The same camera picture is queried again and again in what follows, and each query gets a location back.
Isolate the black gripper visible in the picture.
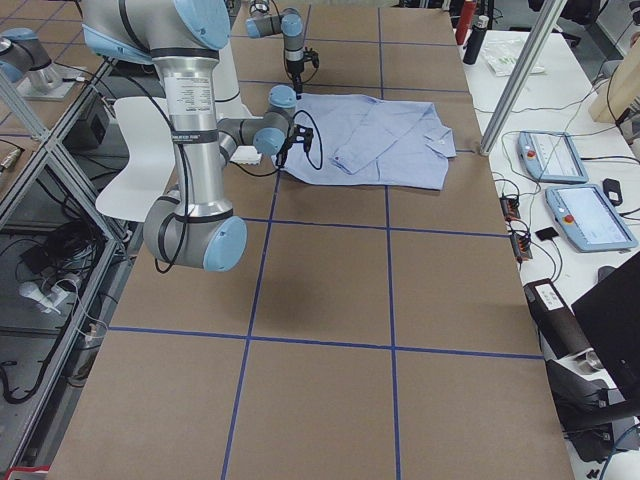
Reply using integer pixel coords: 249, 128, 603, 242
275, 140, 294, 168
285, 49, 305, 100

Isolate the blue striped button shirt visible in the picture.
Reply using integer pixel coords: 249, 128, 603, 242
283, 94, 456, 190

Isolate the white plastic chair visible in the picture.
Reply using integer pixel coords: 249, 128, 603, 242
95, 96, 175, 222

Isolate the teach pendant tablet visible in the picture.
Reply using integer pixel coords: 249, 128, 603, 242
517, 130, 588, 184
545, 184, 638, 253

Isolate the aluminium frame post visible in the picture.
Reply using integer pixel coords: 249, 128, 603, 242
479, 0, 567, 156

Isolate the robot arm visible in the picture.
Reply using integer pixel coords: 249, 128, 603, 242
83, 1, 297, 272
245, 1, 307, 99

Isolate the black water bottle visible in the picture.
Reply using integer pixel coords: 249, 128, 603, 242
462, 15, 490, 65

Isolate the black monitor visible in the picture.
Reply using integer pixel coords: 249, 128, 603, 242
572, 255, 639, 398

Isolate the lower teach pendant tablet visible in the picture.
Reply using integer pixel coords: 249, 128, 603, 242
545, 184, 638, 253

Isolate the red bottle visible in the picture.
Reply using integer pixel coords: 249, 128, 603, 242
455, 0, 477, 46

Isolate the black phone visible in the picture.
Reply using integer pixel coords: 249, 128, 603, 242
602, 178, 623, 207

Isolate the upper teach pendant tablet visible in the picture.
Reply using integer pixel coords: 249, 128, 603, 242
517, 130, 588, 184

